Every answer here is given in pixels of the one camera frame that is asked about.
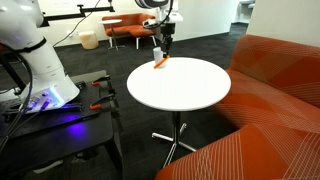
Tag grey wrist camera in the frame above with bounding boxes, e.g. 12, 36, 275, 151
142, 17, 159, 28

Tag orange patterned sofa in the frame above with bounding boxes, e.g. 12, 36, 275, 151
154, 34, 320, 180

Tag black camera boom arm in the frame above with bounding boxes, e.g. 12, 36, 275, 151
41, 0, 116, 28

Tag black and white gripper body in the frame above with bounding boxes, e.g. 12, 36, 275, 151
159, 12, 184, 38

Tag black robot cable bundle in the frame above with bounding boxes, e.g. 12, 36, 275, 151
0, 53, 36, 154

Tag small orange sofa white legs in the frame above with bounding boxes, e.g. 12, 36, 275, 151
101, 13, 158, 50

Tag orange marker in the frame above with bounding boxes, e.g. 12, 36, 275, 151
153, 54, 171, 70

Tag thin black hanging cable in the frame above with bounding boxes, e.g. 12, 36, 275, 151
52, 0, 102, 48

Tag beige cylindrical stool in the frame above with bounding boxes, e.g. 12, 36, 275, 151
78, 30, 100, 51

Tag small round white side table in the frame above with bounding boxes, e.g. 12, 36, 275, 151
98, 18, 126, 51

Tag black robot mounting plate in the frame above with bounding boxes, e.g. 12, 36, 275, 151
0, 79, 116, 139

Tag black clamp orange handle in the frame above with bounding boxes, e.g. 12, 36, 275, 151
90, 75, 116, 96
89, 93, 121, 118

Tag black work table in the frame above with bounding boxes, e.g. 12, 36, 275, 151
0, 69, 125, 180

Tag round white pedestal table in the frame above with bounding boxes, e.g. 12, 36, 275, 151
126, 56, 232, 169

